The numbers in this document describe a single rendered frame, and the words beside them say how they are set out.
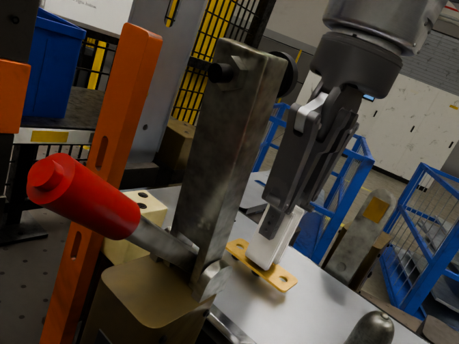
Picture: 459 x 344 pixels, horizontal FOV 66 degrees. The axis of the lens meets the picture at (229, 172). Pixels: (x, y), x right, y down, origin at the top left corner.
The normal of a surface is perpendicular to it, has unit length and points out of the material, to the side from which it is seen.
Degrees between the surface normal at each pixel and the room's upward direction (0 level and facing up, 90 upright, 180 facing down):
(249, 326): 0
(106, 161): 90
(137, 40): 90
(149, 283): 0
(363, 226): 78
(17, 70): 90
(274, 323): 0
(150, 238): 90
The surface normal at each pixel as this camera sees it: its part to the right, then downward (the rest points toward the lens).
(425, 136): -0.29, 0.21
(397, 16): 0.01, 0.33
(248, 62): -0.62, 0.19
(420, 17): 0.36, 0.43
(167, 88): 0.74, 0.47
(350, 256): -0.48, -0.13
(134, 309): 0.36, -0.88
